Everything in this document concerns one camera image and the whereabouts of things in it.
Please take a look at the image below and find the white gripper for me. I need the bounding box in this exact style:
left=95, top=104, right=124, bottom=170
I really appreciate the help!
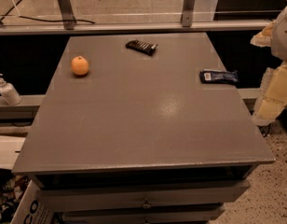
left=251, top=6, right=287, bottom=126

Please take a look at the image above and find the blue rxbar blueberry wrapper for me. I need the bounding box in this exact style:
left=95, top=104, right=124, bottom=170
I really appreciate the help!
left=199, top=69, right=239, bottom=84

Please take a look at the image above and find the dark snack bar wrapper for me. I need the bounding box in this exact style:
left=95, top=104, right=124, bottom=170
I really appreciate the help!
left=125, top=40, right=157, bottom=56

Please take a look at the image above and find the grey drawer cabinet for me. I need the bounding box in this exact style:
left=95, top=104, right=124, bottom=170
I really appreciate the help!
left=14, top=33, right=274, bottom=224

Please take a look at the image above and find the upper drawer knob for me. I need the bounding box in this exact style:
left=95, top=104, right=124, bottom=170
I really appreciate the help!
left=142, top=199, right=151, bottom=209

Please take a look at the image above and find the orange fruit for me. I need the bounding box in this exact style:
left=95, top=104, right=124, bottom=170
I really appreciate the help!
left=71, top=56, right=89, bottom=76

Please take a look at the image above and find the white pump bottle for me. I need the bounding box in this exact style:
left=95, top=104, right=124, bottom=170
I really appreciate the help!
left=0, top=74, right=21, bottom=105

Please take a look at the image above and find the white cardboard box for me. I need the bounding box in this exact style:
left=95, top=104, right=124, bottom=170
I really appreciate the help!
left=10, top=181, right=53, bottom=224

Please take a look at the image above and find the right metal railing post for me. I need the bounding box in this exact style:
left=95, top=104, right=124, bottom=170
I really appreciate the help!
left=181, top=0, right=196, bottom=27

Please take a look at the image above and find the metal railing post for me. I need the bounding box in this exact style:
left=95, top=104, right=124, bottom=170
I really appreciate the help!
left=181, top=0, right=196, bottom=27
left=57, top=0, right=76, bottom=30

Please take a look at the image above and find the left metal railing post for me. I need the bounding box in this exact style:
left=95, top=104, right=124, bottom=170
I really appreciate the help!
left=57, top=0, right=76, bottom=30

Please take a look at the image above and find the black floor cable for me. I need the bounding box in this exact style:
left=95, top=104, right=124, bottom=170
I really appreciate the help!
left=0, top=0, right=96, bottom=25

